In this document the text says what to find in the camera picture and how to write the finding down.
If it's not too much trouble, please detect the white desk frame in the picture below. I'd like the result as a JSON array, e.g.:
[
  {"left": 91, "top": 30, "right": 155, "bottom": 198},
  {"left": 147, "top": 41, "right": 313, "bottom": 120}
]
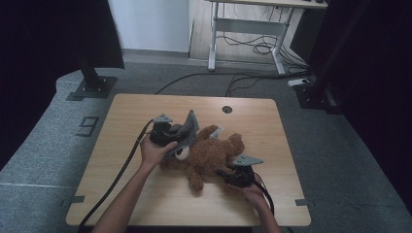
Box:
[{"left": 204, "top": 0, "right": 328, "bottom": 76}]

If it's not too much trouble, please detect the brown teddy bear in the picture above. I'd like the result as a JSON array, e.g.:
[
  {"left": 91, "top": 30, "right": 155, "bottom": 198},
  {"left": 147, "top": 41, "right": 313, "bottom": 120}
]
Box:
[{"left": 158, "top": 124, "right": 246, "bottom": 192}]

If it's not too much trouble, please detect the grey tape strip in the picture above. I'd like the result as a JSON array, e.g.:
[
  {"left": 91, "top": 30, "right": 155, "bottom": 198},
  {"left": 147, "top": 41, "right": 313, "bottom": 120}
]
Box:
[
  {"left": 294, "top": 198, "right": 316, "bottom": 208},
  {"left": 61, "top": 195, "right": 86, "bottom": 207}
]

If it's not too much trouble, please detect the white power strip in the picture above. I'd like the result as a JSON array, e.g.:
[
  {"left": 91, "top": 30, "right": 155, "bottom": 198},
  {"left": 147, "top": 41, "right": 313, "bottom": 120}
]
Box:
[{"left": 287, "top": 77, "right": 311, "bottom": 87}]

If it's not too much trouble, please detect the person's left hand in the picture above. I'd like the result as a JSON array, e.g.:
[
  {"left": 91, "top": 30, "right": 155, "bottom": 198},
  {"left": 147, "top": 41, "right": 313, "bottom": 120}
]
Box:
[{"left": 139, "top": 134, "right": 179, "bottom": 173}]

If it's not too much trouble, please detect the grey tape floor mark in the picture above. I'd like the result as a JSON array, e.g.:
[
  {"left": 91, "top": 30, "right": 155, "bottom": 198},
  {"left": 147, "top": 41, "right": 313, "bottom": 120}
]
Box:
[{"left": 76, "top": 116, "right": 100, "bottom": 138}]

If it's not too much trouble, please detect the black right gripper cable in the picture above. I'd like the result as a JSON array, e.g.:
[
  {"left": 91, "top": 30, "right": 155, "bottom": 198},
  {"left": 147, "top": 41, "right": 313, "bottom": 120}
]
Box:
[{"left": 252, "top": 173, "right": 276, "bottom": 216}]

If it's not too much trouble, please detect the black stand with base plate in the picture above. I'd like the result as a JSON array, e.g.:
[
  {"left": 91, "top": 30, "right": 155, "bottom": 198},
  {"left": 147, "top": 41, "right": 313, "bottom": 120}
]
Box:
[{"left": 66, "top": 54, "right": 119, "bottom": 102}]

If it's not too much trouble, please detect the short black floor cable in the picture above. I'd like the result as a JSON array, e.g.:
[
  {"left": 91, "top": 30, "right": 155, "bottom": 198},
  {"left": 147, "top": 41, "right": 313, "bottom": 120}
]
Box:
[{"left": 225, "top": 75, "right": 270, "bottom": 97}]

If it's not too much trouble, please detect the black stand with dark base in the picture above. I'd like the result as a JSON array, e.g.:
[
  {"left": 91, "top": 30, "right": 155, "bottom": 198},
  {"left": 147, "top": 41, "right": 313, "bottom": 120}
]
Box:
[{"left": 292, "top": 0, "right": 372, "bottom": 115}]

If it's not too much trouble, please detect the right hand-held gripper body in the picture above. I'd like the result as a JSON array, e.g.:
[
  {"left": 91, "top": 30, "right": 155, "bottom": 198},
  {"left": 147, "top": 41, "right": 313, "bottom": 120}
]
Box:
[{"left": 225, "top": 154, "right": 264, "bottom": 189}]

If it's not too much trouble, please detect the long black floor cable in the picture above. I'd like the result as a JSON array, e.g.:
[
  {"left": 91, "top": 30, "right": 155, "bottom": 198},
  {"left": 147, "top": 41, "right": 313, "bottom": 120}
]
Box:
[{"left": 154, "top": 71, "right": 309, "bottom": 96}]

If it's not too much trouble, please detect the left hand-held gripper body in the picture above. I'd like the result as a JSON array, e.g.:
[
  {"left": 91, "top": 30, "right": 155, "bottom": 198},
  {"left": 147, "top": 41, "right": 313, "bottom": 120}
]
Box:
[{"left": 149, "top": 114, "right": 183, "bottom": 148}]

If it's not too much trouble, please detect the tangle of black cables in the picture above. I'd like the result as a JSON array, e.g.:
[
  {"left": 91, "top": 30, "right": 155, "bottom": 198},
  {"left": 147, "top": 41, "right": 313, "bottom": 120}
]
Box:
[{"left": 217, "top": 32, "right": 309, "bottom": 71}]

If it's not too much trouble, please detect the person's right hand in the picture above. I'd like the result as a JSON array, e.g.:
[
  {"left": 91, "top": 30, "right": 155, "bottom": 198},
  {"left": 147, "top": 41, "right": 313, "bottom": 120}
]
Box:
[{"left": 237, "top": 183, "right": 269, "bottom": 209}]

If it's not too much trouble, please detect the black curtain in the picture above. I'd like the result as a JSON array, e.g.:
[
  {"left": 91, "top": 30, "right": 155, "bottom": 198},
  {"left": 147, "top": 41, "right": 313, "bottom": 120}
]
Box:
[
  {"left": 0, "top": 0, "right": 125, "bottom": 171},
  {"left": 290, "top": 0, "right": 412, "bottom": 215}
]

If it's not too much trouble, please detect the grey cloth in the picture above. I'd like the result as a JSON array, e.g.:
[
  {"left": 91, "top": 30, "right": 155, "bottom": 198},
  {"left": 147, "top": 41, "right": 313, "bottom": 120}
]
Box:
[{"left": 163, "top": 110, "right": 200, "bottom": 160}]

